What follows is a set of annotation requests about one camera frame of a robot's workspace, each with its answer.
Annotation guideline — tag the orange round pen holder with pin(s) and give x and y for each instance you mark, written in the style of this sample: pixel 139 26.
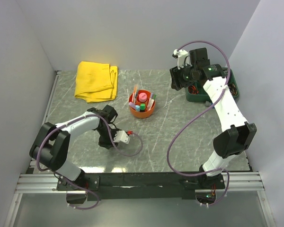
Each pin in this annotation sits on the orange round pen holder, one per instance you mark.
pixel 139 114

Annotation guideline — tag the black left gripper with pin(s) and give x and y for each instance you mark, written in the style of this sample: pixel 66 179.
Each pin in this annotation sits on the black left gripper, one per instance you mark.
pixel 106 143

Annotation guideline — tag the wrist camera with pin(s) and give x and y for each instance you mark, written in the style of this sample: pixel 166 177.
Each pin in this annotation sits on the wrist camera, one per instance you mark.
pixel 181 56
pixel 121 136

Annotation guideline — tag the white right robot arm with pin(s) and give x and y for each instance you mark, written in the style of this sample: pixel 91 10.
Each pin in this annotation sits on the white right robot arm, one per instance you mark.
pixel 237 133

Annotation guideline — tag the yellow folded cloth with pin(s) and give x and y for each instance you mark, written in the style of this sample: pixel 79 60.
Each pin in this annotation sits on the yellow folded cloth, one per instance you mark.
pixel 96 82

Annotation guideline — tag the green black highlighter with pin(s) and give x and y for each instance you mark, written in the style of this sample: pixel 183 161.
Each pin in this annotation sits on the green black highlighter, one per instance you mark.
pixel 142 107

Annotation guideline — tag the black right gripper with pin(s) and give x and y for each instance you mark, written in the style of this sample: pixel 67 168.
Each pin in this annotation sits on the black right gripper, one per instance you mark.
pixel 175 74

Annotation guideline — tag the pink lid marker tube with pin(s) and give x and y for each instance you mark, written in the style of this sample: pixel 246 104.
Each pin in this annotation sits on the pink lid marker tube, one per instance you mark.
pixel 142 98

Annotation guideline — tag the light blue cap highlighter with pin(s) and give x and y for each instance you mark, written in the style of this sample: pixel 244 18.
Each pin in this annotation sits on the light blue cap highlighter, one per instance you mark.
pixel 137 108

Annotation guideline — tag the black base beam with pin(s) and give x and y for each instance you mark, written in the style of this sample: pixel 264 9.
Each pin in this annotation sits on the black base beam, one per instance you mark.
pixel 108 186

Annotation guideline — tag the purple highlighter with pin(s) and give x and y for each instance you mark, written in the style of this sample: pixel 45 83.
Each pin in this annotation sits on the purple highlighter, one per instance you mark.
pixel 132 105

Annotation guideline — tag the brown cap white marker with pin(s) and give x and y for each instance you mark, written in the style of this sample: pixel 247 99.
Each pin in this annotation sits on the brown cap white marker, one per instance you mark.
pixel 149 102

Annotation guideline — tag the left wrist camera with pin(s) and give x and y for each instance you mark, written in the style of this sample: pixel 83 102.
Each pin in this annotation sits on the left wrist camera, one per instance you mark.
pixel 121 136

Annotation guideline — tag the green compartment tray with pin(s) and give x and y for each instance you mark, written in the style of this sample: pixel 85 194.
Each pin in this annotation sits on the green compartment tray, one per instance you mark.
pixel 212 90

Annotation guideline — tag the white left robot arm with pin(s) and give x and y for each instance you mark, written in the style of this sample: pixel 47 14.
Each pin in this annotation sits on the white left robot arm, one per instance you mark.
pixel 52 143

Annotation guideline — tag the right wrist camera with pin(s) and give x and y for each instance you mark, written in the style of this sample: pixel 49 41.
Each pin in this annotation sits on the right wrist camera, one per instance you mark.
pixel 181 56

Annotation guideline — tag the yellow thin pen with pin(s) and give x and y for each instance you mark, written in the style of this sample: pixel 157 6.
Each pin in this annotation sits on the yellow thin pen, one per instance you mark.
pixel 136 91

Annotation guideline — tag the green cap white marker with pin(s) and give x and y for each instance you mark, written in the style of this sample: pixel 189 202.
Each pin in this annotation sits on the green cap white marker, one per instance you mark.
pixel 153 100

